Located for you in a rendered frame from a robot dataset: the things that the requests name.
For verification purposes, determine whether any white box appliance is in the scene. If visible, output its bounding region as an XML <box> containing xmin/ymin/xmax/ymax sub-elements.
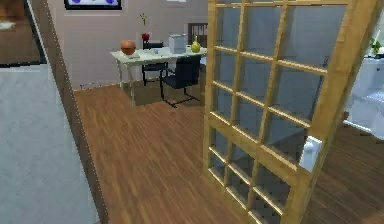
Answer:
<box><xmin>168</xmin><ymin>33</ymin><xmax>189</xmax><ymax>55</ymax></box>

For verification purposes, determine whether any green house plant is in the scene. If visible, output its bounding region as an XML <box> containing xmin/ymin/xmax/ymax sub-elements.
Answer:
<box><xmin>369</xmin><ymin>29</ymin><xmax>383</xmax><ymax>56</ymax></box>

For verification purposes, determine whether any dark slatted shelf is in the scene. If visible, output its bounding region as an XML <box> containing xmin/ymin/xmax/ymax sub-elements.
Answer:
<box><xmin>187</xmin><ymin>22</ymin><xmax>209</xmax><ymax>48</ymax></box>

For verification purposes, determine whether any black cantilever chair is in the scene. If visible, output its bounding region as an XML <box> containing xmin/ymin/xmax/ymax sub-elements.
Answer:
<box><xmin>158</xmin><ymin>54</ymin><xmax>203</xmax><ymax>109</ymax></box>

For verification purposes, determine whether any white cabinet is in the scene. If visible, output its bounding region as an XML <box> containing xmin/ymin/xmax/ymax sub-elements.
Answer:
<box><xmin>343</xmin><ymin>57</ymin><xmax>384</xmax><ymax>141</ymax></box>

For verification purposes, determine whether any white table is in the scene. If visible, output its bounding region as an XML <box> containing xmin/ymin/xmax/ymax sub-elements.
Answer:
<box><xmin>110</xmin><ymin>46</ymin><xmax>208</xmax><ymax>107</ymax></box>

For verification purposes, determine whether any yellow-green vase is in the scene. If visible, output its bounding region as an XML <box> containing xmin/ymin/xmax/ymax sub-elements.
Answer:
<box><xmin>190</xmin><ymin>35</ymin><xmax>202</xmax><ymax>54</ymax></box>

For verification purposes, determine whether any black framed wall picture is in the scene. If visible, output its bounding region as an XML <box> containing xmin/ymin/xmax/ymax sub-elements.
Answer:
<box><xmin>63</xmin><ymin>0</ymin><xmax>123</xmax><ymax>11</ymax></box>

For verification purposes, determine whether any orange ball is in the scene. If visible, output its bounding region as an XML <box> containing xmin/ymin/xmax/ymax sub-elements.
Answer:
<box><xmin>120</xmin><ymin>39</ymin><xmax>137</xmax><ymax>56</ymax></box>

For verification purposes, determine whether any white door handle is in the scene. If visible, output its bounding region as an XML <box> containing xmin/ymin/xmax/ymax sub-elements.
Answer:
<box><xmin>298</xmin><ymin>135</ymin><xmax>324</xmax><ymax>173</ymax></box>

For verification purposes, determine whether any wooden glass-paned room door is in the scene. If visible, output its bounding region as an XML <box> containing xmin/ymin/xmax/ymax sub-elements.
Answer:
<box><xmin>201</xmin><ymin>0</ymin><xmax>384</xmax><ymax>224</ymax></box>

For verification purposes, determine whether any red pot plant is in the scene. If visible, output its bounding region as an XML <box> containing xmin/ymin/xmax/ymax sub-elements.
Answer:
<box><xmin>137</xmin><ymin>12</ymin><xmax>151</xmax><ymax>42</ymax></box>

